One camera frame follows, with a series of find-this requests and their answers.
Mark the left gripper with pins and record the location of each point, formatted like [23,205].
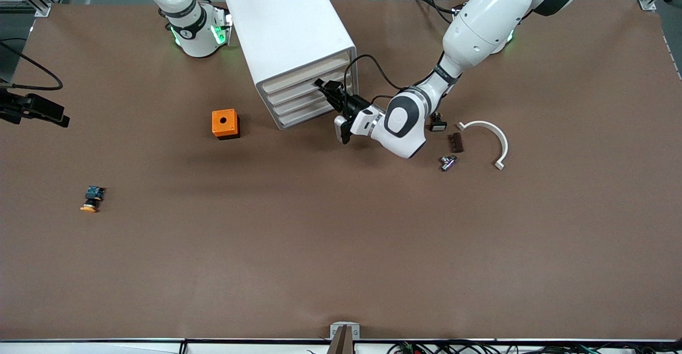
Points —
[352,105]

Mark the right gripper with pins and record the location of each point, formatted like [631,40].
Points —
[21,106]

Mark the left arm base connector panel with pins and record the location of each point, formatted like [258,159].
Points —
[458,8]

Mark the right arm base connector panel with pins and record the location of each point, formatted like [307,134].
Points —
[221,29]

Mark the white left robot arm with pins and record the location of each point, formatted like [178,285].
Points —
[479,18]

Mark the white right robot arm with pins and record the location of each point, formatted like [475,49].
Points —
[197,39]

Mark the orange box with hole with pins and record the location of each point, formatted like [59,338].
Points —
[230,126]

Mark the silver metal connector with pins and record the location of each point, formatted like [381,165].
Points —
[447,164]

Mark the brown terminal block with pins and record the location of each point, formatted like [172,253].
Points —
[457,143]

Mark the brown table cover mat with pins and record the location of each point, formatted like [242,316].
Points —
[341,236]

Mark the white curved plastic arc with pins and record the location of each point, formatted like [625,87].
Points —
[504,146]

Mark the yellow push button switch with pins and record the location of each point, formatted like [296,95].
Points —
[91,198]

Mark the black switch with white face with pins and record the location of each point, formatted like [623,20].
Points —
[439,126]

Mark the grey metal bracket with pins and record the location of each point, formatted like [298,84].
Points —
[334,328]

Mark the white table edge rail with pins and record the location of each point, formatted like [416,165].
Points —
[106,347]

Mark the brown mounting post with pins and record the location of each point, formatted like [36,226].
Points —
[343,343]

